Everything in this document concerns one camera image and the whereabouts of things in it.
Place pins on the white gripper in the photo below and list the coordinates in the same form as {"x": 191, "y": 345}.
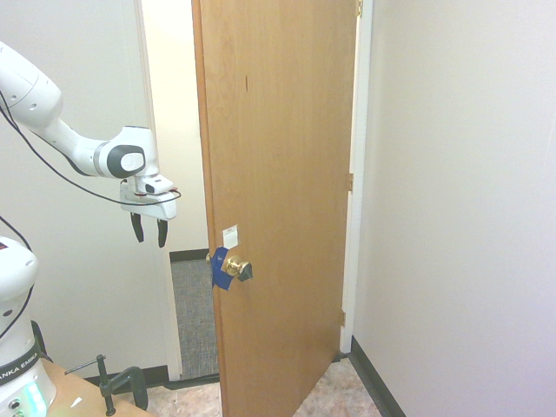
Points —
{"x": 150, "y": 204}

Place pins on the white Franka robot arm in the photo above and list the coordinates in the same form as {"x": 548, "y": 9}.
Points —
{"x": 52, "y": 130}

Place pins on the brass door knob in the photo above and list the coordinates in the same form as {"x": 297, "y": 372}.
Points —
{"x": 236, "y": 266}

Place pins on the brown wooden door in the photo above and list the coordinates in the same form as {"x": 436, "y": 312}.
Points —
{"x": 278, "y": 195}

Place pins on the brass door hinge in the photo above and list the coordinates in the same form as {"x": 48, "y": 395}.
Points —
{"x": 349, "y": 181}
{"x": 342, "y": 318}
{"x": 359, "y": 8}

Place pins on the blue tape patch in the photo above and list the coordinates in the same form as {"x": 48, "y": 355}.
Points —
{"x": 219, "y": 269}

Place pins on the white paper label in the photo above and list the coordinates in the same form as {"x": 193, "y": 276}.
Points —
{"x": 229, "y": 234}

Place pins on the grey hallway carpet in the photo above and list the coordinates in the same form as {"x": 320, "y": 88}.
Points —
{"x": 195, "y": 313}

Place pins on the black C-clamp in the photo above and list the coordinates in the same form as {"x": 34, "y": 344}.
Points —
{"x": 119, "y": 384}

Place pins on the white door frame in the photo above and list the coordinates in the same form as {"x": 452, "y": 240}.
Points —
{"x": 358, "y": 174}

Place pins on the black wall baseboard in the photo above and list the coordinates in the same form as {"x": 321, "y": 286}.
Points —
{"x": 378, "y": 382}

